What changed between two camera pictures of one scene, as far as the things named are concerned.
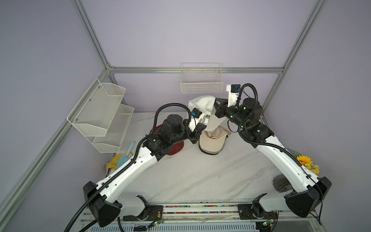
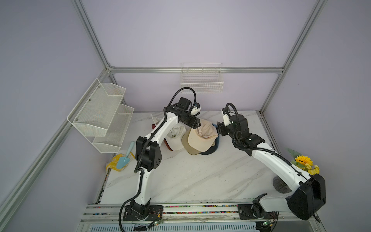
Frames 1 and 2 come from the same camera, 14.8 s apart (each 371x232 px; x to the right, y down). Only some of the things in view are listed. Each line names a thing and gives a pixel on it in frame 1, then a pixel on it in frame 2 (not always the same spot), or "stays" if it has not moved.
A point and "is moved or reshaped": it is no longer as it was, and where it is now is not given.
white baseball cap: [205, 104] is moved or reshaped
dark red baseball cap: [178, 147] is moved or reshaped
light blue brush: [122, 160] stays
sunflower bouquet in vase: [281, 183] stays
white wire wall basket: [201, 78] stays
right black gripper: [221, 108] -> [221, 129]
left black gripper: [196, 133] -> [194, 122]
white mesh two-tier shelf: [100, 110] stays
